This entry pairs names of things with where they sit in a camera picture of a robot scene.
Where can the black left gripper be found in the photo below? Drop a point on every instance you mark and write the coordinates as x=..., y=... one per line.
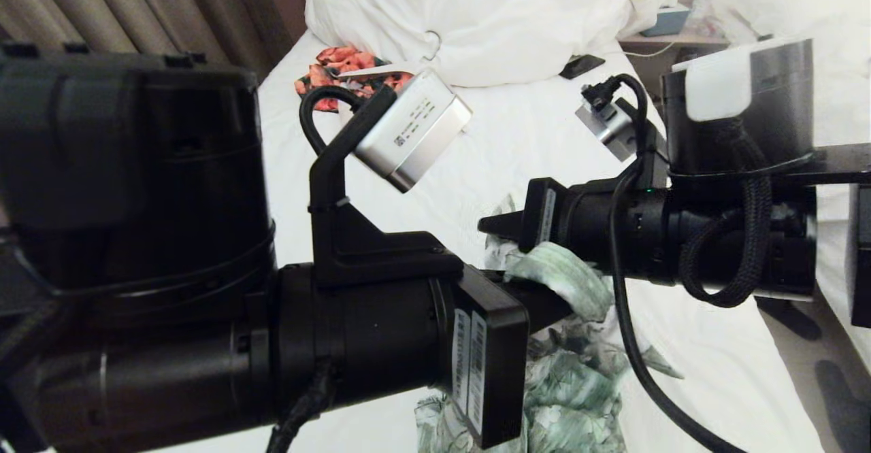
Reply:
x=381, y=330

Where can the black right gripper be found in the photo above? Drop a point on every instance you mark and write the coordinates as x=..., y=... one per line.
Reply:
x=592, y=222

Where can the green floral button shirt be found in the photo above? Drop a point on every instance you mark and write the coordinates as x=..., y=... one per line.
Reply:
x=571, y=385

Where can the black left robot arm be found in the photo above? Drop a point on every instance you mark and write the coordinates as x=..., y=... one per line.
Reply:
x=136, y=235

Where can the white clip hanger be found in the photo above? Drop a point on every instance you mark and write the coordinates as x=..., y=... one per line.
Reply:
x=381, y=70

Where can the black smartphone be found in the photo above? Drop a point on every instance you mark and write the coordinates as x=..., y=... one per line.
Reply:
x=580, y=66

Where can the white crumpled duvet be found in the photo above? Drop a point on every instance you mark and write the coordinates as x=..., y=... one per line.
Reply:
x=490, y=18

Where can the orange floral garment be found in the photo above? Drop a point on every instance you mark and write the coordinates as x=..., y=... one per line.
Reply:
x=340, y=58

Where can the black slipper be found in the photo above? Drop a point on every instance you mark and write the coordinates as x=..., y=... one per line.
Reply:
x=793, y=320
x=844, y=405

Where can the wooden nightstand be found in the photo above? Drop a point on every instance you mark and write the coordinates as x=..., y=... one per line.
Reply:
x=674, y=41

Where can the blue tissue box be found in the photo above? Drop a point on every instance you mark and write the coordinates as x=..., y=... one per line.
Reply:
x=667, y=23

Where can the brown curtain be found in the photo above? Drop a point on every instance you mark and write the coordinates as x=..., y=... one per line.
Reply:
x=102, y=4

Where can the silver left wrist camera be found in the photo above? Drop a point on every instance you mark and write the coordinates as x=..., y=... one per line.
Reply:
x=415, y=126

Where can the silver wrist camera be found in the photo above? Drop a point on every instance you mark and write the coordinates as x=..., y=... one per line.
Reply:
x=415, y=126
x=609, y=126

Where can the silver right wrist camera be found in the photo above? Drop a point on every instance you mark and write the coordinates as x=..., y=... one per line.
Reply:
x=609, y=126

